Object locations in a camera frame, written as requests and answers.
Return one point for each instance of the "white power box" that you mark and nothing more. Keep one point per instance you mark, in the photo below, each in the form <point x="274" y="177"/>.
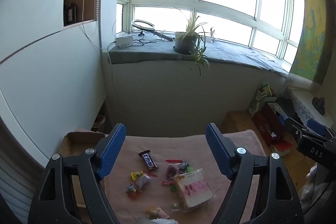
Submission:
<point x="124" y="41"/>

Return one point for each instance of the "white fuzzy cloth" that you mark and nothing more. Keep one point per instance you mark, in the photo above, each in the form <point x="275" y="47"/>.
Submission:
<point x="309" y="182"/>

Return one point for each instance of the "small green jelly cup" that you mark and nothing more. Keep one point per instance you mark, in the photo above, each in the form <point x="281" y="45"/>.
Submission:
<point x="174" y="205"/>

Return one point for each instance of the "yellow candy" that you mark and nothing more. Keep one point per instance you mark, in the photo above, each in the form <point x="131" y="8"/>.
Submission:
<point x="137" y="175"/>

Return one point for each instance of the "small black white packet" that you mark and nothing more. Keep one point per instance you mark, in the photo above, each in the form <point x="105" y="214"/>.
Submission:
<point x="183" y="165"/>

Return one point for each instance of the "white cabinet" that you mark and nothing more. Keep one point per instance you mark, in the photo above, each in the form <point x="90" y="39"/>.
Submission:
<point x="47" y="69"/>

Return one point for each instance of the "clear red-sealed date packet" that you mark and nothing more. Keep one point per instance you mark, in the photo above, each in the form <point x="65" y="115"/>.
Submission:
<point x="143" y="182"/>

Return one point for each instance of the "green candy packet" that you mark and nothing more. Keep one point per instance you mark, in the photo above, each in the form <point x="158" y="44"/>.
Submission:
<point x="190" y="169"/>

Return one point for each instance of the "red box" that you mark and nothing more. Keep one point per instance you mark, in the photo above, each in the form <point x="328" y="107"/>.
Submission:
<point x="267" y="124"/>

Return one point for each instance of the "beige braised egg pack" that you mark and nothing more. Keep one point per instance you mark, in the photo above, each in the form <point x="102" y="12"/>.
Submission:
<point x="152" y="212"/>

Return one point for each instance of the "yellow green wall map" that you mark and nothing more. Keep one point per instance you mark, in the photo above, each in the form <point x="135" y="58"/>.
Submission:
<point x="312" y="43"/>

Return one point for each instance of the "green printed box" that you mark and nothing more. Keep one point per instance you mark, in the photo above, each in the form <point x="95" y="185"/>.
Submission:
<point x="258" y="98"/>

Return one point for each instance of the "white ribbed shutter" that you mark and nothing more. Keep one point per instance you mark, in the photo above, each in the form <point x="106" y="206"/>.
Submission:
<point x="15" y="187"/>

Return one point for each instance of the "pink braised egg pack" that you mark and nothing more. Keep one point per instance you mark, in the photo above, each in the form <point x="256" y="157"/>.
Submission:
<point x="164" y="214"/>

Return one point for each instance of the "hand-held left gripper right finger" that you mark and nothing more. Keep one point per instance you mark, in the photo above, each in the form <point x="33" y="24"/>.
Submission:
<point x="218" y="153"/>

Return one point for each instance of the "brown chocolate bar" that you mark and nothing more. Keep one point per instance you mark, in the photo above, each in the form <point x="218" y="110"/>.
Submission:
<point x="149" y="160"/>

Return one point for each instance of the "potted spider plant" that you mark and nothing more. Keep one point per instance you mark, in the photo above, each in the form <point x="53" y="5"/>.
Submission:
<point x="185" y="40"/>

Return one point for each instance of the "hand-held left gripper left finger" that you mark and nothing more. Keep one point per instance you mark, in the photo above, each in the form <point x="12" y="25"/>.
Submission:
<point x="113" y="153"/>

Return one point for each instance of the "small brown chocolate packet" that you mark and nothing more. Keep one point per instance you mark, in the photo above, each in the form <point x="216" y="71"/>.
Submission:
<point x="130" y="190"/>

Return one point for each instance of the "small white figurine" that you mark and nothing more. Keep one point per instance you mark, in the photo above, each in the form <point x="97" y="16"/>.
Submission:
<point x="212" y="35"/>

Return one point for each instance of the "sliced bread packet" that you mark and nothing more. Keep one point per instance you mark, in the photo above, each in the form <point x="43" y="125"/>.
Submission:
<point x="194" y="190"/>

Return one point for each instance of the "pink blanket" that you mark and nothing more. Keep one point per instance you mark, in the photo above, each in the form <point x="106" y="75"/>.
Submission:
<point x="162" y="142"/>

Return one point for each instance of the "white lace cloth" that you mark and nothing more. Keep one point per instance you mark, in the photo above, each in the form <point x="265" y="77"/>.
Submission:
<point x="302" y="106"/>

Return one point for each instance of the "brown cardboard box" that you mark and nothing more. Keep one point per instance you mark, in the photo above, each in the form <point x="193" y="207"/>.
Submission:
<point x="78" y="140"/>

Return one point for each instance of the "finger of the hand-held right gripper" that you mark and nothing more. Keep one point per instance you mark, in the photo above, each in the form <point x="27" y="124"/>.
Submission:
<point x="295" y="127"/>
<point x="316" y="126"/>

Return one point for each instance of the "clear red-sealed plum packet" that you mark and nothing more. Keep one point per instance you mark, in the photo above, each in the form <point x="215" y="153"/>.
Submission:
<point x="172" y="171"/>

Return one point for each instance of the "dark figurine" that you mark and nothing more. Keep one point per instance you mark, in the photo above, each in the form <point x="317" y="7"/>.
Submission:
<point x="319" y="106"/>

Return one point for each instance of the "grey windowsill cloth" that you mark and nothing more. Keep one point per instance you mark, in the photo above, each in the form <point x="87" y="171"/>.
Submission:
<point x="157" y="53"/>

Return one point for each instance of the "red white packet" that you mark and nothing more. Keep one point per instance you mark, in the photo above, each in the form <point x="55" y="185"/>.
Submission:
<point x="282" y="148"/>

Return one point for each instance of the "black plant saucer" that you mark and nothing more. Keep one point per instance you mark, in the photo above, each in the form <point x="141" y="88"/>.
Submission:
<point x="181" y="50"/>

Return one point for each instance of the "white crinkled packet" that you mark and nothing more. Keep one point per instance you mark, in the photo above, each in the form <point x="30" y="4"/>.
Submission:
<point x="157" y="221"/>

